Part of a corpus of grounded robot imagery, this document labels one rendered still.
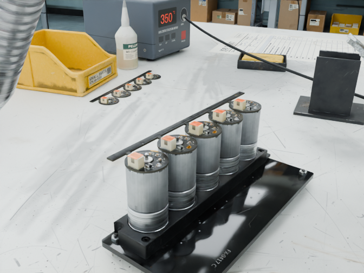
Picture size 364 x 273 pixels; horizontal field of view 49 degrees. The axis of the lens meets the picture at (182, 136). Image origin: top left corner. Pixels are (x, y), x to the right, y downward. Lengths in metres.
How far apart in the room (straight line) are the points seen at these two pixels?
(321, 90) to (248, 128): 0.18
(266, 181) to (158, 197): 0.11
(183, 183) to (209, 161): 0.03
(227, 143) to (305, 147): 0.13
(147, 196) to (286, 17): 4.29
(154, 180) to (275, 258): 0.09
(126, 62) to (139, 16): 0.08
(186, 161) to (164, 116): 0.21
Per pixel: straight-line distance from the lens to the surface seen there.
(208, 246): 0.25
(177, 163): 0.24
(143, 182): 0.22
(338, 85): 0.47
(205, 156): 0.26
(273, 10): 2.32
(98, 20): 0.71
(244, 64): 0.64
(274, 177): 0.32
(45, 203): 0.31
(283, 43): 0.84
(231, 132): 0.28
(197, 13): 4.79
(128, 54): 0.62
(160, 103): 0.48
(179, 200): 0.25
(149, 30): 0.65
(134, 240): 0.23
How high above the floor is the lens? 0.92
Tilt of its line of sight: 26 degrees down
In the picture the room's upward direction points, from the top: 1 degrees clockwise
